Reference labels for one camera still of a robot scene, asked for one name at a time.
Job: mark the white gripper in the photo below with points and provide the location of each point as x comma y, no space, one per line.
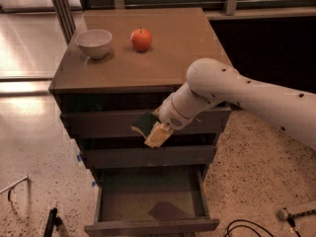
170,114

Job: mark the dark green sponge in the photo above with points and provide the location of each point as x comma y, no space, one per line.
144,124

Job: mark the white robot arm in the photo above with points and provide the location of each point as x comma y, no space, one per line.
210,82

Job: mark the grey middle drawer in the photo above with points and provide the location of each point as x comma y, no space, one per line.
149,157

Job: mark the grey open bottom drawer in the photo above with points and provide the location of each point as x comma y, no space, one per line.
138,202

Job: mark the grey drawer cabinet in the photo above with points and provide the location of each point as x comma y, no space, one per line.
130,80

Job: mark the grey top drawer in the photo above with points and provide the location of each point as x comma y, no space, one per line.
118,124

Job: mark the blue tape piece upper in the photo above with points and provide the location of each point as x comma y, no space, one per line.
79,158

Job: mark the red apple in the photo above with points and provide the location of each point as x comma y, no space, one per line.
141,39

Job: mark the white ceramic bowl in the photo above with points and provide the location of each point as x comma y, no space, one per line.
95,43

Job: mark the black stand on floor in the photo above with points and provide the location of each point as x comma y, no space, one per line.
53,221

